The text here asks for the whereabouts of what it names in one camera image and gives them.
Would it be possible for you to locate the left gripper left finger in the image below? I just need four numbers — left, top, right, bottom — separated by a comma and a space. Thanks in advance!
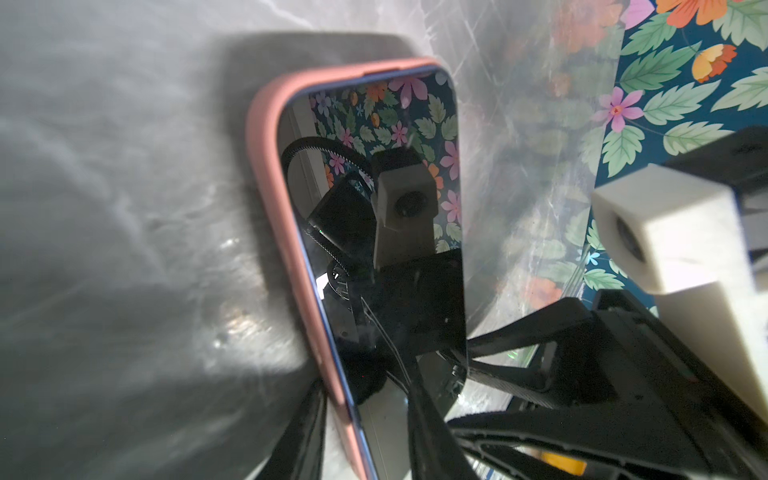
256, 379, 327, 480

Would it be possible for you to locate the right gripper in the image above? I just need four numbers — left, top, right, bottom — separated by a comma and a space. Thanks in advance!
446, 125, 768, 480

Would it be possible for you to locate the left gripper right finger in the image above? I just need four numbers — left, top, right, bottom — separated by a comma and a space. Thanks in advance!
406, 360, 477, 480

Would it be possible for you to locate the black phone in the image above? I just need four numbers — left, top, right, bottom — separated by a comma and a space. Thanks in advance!
276, 63, 466, 479

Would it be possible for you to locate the pink phone case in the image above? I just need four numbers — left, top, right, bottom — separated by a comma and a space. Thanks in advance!
245, 57, 442, 479

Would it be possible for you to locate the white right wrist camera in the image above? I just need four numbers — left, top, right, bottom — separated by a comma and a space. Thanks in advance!
592, 165, 767, 419

